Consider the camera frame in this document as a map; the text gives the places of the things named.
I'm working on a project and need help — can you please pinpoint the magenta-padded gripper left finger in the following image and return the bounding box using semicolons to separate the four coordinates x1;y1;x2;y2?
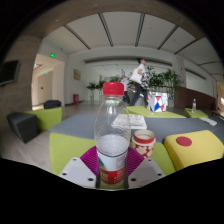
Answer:
58;145;101;190

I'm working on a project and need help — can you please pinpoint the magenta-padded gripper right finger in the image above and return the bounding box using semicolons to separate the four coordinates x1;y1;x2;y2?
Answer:
124;146;167;190

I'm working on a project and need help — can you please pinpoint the clear red-capped water bottle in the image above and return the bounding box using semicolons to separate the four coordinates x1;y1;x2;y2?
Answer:
93;81;132;190

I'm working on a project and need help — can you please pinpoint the small clear water bottle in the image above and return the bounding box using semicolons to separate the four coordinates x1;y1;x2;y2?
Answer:
191;98;198;114

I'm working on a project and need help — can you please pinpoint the red and white mug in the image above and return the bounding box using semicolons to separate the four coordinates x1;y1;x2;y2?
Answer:
130;129;157;159

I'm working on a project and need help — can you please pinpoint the flat round red coaster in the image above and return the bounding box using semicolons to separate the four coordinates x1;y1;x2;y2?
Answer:
175;135;193;148

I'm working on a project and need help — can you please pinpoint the printed magazine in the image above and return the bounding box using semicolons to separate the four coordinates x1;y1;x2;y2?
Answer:
111;114;148;131

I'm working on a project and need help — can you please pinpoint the green cube seat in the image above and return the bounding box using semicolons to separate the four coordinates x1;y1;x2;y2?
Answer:
23;106;64;132

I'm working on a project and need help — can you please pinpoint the red white blue patterned box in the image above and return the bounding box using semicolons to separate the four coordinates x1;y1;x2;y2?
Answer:
146;93;169;113

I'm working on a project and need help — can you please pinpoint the dark grey cube seat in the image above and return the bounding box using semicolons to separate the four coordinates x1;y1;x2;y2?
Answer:
6;111;38;144

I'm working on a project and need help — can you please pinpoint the black bag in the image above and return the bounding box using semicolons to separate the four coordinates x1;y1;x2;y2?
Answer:
43;99;63;110

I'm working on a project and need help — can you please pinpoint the white and yellow leaflet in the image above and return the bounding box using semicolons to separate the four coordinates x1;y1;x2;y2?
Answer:
199;116;218;127

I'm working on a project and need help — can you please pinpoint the row of potted plants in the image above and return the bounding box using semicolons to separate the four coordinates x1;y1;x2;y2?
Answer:
86;68;184;101

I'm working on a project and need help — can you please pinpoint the framed wall picture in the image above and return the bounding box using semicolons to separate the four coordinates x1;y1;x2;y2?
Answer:
73;68;82;81

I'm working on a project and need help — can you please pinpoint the black wall screen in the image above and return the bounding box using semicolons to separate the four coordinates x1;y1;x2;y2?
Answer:
0;59;20;87

